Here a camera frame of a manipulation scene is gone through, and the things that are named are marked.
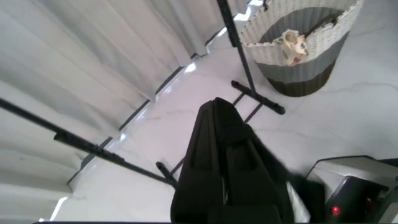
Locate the white laundry basket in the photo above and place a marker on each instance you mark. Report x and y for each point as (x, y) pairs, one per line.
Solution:
(323, 40)

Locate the black garment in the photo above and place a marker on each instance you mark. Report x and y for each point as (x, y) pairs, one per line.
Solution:
(308, 193)

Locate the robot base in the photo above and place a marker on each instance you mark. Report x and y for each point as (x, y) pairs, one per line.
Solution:
(351, 174)

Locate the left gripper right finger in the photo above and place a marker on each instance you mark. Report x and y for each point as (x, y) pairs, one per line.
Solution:
(248, 193)

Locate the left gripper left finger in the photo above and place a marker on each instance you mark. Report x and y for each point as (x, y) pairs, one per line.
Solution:
(192, 193)

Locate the black clothes rack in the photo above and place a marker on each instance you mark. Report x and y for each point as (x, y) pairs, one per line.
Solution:
(93, 149)

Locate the cream printed garment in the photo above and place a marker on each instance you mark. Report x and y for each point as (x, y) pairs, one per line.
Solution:
(293, 46)

